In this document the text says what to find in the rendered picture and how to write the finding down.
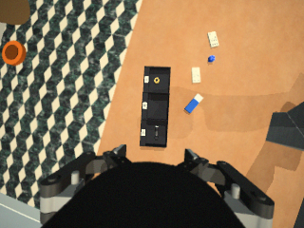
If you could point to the blue and white eraser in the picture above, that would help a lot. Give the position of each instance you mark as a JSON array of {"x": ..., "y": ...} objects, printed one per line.
[{"x": 194, "y": 102}]

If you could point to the yellow hex nut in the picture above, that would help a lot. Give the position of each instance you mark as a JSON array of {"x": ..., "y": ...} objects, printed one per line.
[{"x": 156, "y": 80}]

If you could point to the cream domino tile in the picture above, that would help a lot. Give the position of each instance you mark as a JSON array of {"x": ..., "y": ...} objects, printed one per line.
[
  {"x": 213, "y": 40},
  {"x": 195, "y": 75}
]

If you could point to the blue die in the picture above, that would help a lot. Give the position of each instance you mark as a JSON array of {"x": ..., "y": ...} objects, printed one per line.
[{"x": 211, "y": 58}]

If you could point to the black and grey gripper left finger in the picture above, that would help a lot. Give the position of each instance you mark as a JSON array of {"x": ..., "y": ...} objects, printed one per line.
[{"x": 60, "y": 186}]

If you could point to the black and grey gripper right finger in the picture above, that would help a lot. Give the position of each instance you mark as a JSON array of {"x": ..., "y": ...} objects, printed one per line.
[{"x": 252, "y": 206}]

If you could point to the black rack of three bins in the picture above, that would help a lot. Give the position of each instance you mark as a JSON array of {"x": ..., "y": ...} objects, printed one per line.
[{"x": 155, "y": 105}]

